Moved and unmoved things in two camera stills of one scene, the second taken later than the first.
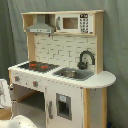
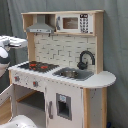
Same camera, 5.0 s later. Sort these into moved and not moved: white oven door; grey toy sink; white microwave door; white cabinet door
Moved: white oven door
Not moved: white microwave door; white cabinet door; grey toy sink
